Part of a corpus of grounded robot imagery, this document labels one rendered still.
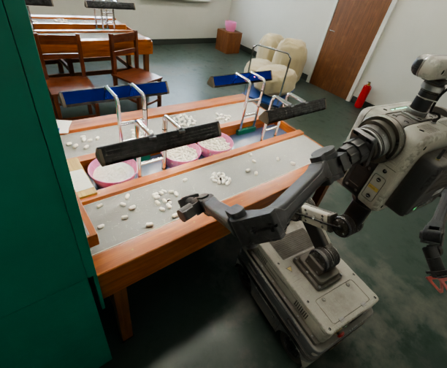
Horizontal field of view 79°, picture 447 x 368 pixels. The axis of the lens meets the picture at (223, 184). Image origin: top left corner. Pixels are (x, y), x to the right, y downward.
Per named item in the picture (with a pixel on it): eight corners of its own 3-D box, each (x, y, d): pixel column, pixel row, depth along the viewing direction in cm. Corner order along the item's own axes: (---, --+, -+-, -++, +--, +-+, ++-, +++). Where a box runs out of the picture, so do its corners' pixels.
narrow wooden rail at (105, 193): (299, 143, 233) (304, 132, 226) (69, 223, 134) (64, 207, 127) (294, 140, 236) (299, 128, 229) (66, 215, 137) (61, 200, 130)
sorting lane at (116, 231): (331, 155, 212) (332, 153, 211) (87, 260, 114) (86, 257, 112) (302, 136, 229) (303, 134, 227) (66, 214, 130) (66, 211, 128)
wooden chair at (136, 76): (139, 120, 348) (136, 44, 290) (115, 109, 361) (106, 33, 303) (162, 109, 379) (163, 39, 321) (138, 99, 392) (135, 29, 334)
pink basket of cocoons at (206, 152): (238, 156, 199) (241, 145, 193) (209, 166, 184) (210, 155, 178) (217, 139, 213) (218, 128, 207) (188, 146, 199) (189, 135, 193)
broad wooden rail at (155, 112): (246, 115, 274) (250, 98, 263) (41, 161, 176) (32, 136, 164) (239, 110, 281) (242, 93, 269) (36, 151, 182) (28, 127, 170)
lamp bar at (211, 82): (272, 80, 228) (274, 71, 224) (212, 88, 194) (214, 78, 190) (265, 77, 233) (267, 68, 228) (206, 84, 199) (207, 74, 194)
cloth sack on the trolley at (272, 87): (299, 94, 450) (307, 71, 425) (270, 101, 408) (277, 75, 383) (274, 82, 479) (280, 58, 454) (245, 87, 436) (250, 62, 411)
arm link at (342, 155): (356, 164, 87) (350, 149, 86) (331, 179, 85) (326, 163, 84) (336, 163, 96) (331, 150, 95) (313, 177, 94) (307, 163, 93)
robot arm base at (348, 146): (367, 166, 92) (377, 139, 83) (350, 177, 91) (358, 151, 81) (348, 152, 98) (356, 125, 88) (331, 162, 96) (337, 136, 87)
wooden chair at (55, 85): (61, 135, 298) (38, 45, 240) (52, 117, 323) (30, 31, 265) (103, 128, 321) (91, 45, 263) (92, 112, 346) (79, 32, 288)
